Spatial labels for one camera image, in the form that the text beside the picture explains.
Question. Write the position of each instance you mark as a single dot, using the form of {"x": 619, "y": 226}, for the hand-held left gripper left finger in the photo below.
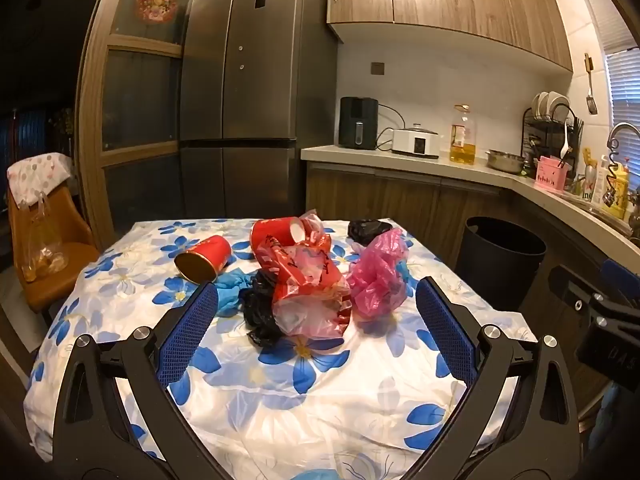
{"x": 190, "y": 330}

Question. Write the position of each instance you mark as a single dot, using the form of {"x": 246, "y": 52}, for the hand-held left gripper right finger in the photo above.
{"x": 445, "y": 330}

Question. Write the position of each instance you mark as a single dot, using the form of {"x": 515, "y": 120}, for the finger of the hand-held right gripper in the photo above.
{"x": 572, "y": 292}
{"x": 622, "y": 282}

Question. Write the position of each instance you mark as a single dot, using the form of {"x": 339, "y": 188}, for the blue plastic bag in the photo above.
{"x": 230, "y": 290}

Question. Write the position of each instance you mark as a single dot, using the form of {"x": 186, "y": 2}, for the long black plastic bag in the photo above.
{"x": 260, "y": 310}

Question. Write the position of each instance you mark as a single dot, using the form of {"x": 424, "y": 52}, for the black trash bin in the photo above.
{"x": 500, "y": 270}

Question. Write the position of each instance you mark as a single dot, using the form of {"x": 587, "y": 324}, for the red paper cup gold inside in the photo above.
{"x": 212, "y": 255}

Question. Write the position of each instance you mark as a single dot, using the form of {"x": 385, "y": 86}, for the bright pink plastic bag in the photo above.
{"x": 377, "y": 275}

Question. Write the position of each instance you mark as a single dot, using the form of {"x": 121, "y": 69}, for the red printed plastic bag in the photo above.
{"x": 300, "y": 285}

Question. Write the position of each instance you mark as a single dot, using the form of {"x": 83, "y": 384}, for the red paper cup white inside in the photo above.
{"x": 270, "y": 232}

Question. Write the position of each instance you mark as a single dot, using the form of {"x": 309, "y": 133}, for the person's blue clothing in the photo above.
{"x": 610, "y": 420}

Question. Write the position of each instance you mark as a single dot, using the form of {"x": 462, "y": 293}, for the yellow detergent bottle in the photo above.
{"x": 617, "y": 190}

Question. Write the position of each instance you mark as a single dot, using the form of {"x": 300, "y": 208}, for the small condiment bottle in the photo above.
{"x": 590, "y": 172}

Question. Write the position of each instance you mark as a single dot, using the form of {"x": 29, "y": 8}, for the pink utensil holder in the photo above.
{"x": 550, "y": 175}

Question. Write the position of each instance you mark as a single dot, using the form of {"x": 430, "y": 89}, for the small crumpled black plastic bag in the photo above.
{"x": 367, "y": 230}

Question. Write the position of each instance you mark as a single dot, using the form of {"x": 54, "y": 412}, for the kitchen counter with wooden cabinets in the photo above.
{"x": 400, "y": 200}

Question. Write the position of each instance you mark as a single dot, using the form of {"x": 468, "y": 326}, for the orange leather chair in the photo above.
{"x": 65, "y": 260}

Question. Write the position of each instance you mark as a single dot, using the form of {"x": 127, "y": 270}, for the blue floral tablecloth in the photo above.
{"x": 325, "y": 410}

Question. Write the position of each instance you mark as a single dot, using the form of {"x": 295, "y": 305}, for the white ladle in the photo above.
{"x": 565, "y": 146}

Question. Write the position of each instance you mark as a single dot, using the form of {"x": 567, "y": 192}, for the steel mixing bowl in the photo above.
{"x": 505, "y": 161}

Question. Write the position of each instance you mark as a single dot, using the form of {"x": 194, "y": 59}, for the chrome kitchen faucet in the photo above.
{"x": 622, "y": 130}

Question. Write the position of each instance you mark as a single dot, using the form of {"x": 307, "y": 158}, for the black dish rack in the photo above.
{"x": 542, "y": 135}

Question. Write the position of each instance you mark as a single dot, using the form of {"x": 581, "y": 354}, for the clear bag of fruit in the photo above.
{"x": 45, "y": 255}

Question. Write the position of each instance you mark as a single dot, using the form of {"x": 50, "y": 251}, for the cooking oil bottle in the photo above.
{"x": 462, "y": 145}

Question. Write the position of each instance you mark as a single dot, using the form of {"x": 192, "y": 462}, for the white rice cooker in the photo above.
{"x": 415, "y": 142}

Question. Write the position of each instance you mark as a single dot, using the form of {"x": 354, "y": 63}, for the white plates in rack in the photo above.
{"x": 547, "y": 104}

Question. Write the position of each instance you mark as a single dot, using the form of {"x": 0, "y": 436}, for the hanging metal spatula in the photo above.
{"x": 590, "y": 95}

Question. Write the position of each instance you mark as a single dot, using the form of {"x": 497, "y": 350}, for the window blinds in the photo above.
{"x": 625, "y": 90}

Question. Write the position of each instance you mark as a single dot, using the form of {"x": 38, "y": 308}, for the dotted white cloth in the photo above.
{"x": 37, "y": 175}

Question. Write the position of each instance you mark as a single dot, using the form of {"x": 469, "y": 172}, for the black air fryer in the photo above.
{"x": 357, "y": 122}

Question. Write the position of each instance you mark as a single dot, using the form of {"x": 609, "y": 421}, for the dark steel refrigerator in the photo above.
{"x": 260, "y": 85}

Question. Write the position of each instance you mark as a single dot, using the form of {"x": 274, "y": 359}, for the blue curtain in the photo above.
{"x": 22, "y": 137}

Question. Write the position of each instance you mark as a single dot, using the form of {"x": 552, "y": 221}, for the wooden glass-panel door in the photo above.
{"x": 142, "y": 45}

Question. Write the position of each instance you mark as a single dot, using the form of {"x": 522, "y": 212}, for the red flower door sticker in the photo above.
{"x": 155, "y": 4}

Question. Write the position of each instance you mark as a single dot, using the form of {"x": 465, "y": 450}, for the dark wall socket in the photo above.
{"x": 378, "y": 68}

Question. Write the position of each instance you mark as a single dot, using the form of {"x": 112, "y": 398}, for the wooden wall cabinet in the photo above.
{"x": 450, "y": 0}

